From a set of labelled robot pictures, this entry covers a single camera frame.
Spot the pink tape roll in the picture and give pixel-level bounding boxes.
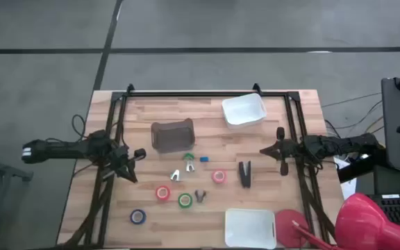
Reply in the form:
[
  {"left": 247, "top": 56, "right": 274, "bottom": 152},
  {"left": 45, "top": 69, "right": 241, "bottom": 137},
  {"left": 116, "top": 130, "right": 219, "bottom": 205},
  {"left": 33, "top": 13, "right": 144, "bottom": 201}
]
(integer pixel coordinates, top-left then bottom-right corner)
[{"left": 211, "top": 169, "right": 227, "bottom": 185}]

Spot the thin black floor cable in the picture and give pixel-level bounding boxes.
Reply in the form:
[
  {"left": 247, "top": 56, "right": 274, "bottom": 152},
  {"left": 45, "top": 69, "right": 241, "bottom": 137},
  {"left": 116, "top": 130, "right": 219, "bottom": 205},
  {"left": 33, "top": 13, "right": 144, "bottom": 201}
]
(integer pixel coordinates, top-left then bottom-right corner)
[{"left": 321, "top": 91, "right": 383, "bottom": 108}]

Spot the black stapler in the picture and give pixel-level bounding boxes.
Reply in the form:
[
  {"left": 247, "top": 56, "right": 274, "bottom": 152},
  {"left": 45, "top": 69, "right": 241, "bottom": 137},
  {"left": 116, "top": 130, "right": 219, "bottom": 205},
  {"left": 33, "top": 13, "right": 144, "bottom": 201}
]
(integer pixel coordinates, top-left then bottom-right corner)
[{"left": 237, "top": 160, "right": 252, "bottom": 189}]

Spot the white plastic bin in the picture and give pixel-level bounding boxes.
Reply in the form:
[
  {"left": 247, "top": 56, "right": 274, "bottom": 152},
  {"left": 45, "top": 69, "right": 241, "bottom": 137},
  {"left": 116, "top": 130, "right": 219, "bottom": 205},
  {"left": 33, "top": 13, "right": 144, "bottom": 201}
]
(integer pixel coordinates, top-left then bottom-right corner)
[
  {"left": 221, "top": 92, "right": 268, "bottom": 129},
  {"left": 224, "top": 208, "right": 278, "bottom": 250}
]

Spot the red desk lamp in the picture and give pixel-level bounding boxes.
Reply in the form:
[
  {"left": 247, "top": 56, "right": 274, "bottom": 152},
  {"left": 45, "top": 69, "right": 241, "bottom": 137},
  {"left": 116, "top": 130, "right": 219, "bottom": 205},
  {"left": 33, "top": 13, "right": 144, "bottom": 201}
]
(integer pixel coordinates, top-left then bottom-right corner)
[{"left": 275, "top": 192, "right": 400, "bottom": 250}]

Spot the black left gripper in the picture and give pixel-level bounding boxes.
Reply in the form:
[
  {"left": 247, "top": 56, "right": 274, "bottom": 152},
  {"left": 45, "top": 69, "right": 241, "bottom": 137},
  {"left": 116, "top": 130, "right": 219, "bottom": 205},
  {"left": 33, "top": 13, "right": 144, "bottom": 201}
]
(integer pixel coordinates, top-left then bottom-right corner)
[{"left": 101, "top": 144, "right": 148, "bottom": 183}]

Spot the blue tape roll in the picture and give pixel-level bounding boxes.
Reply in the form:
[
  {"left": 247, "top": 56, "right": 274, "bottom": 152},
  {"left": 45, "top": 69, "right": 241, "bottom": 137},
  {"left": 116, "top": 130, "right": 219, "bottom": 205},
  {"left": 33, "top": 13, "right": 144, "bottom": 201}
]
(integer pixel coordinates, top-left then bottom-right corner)
[{"left": 129, "top": 208, "right": 147, "bottom": 225}]

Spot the red tape roll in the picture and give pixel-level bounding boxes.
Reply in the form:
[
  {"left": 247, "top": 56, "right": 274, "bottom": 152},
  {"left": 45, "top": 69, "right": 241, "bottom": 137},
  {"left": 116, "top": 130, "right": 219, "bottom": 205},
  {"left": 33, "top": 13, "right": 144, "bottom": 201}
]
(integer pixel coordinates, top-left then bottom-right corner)
[{"left": 155, "top": 185, "right": 172, "bottom": 201}]

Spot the grey plastic bin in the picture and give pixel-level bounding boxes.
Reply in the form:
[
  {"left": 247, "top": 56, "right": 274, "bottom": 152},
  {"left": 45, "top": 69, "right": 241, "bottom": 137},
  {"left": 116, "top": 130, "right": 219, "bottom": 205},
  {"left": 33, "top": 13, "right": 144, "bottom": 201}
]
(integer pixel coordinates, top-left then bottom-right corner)
[{"left": 150, "top": 117, "right": 197, "bottom": 154}]

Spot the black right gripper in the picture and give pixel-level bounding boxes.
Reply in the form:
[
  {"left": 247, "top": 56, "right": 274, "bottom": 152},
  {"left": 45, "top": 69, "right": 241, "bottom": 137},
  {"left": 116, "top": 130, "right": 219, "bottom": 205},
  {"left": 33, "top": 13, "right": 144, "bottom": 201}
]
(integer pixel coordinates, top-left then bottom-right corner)
[{"left": 259, "top": 126, "right": 307, "bottom": 176}]

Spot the black metal table frame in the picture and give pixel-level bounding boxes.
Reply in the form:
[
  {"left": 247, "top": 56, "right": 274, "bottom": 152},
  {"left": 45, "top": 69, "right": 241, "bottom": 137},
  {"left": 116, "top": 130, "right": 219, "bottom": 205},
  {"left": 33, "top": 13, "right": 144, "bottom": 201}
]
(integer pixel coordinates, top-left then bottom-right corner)
[{"left": 57, "top": 83, "right": 338, "bottom": 249}]

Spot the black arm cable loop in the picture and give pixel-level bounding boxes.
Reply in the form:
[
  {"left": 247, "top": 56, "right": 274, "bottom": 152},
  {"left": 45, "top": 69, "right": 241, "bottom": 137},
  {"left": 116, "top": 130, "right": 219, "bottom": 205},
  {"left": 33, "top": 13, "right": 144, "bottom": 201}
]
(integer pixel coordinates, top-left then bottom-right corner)
[{"left": 72, "top": 114, "right": 88, "bottom": 140}]

